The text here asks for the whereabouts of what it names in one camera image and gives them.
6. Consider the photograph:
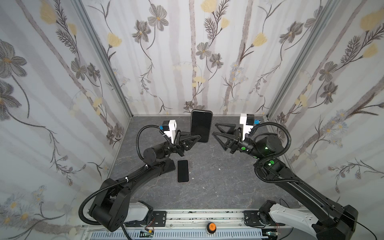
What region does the black phone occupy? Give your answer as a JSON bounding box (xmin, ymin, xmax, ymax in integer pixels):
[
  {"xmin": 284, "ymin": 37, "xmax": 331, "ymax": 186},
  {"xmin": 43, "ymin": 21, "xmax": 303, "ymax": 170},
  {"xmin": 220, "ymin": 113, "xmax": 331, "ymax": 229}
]
[{"xmin": 191, "ymin": 109, "xmax": 213, "ymax": 143}]

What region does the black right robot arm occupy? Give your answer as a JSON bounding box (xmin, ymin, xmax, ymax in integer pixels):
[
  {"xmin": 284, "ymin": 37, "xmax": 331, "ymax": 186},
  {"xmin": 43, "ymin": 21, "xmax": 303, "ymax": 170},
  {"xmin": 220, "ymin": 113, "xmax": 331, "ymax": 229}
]
[{"xmin": 213, "ymin": 122, "xmax": 358, "ymax": 240}]

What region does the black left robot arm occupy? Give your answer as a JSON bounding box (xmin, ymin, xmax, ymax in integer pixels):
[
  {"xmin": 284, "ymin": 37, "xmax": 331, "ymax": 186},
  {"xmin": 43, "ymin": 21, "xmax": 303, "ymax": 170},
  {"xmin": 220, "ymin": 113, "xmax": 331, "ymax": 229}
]
[{"xmin": 79, "ymin": 131, "xmax": 201, "ymax": 232}]

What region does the phone with pink case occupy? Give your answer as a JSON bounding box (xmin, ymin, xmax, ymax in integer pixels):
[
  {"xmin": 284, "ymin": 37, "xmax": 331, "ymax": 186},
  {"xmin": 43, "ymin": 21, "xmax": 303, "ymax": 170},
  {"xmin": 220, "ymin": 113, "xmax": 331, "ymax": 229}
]
[{"xmin": 177, "ymin": 160, "xmax": 190, "ymax": 183}]

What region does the orange emergency stop button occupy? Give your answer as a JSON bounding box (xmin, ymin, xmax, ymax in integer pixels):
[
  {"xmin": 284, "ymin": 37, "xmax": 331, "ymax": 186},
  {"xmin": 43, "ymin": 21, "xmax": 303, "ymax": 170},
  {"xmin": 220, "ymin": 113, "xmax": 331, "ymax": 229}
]
[{"xmin": 206, "ymin": 222, "xmax": 217, "ymax": 235}]

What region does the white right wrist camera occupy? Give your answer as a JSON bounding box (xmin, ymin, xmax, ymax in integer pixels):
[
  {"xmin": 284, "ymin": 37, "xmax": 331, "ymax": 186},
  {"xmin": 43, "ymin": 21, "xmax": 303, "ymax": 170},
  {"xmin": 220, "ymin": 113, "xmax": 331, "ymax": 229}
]
[{"xmin": 240, "ymin": 114, "xmax": 260, "ymax": 140}]

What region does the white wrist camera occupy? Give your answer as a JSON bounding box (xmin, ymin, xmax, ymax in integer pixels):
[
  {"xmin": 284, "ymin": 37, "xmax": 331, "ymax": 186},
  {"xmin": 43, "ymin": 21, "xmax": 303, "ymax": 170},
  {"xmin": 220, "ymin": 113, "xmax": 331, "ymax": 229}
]
[
  {"xmin": 240, "ymin": 114, "xmax": 260, "ymax": 140},
  {"xmin": 160, "ymin": 120, "xmax": 177, "ymax": 144}
]

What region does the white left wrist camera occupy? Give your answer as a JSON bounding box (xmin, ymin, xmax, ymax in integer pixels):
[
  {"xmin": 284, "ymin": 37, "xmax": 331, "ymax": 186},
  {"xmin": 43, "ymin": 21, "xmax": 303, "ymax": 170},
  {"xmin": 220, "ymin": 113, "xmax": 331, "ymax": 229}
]
[{"xmin": 160, "ymin": 120, "xmax": 177, "ymax": 144}]

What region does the black right corrugated cable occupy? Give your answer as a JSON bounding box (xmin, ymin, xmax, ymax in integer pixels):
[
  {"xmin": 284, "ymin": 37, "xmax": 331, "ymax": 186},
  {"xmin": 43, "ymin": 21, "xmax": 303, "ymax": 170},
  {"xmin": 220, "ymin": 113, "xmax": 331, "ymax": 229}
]
[{"xmin": 251, "ymin": 121, "xmax": 301, "ymax": 184}]

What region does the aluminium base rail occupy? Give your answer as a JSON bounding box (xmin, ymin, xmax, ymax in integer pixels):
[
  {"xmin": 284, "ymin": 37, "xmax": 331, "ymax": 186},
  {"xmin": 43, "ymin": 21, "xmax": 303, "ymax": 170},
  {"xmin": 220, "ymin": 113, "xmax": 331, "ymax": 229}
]
[{"xmin": 82, "ymin": 209, "xmax": 294, "ymax": 240}]

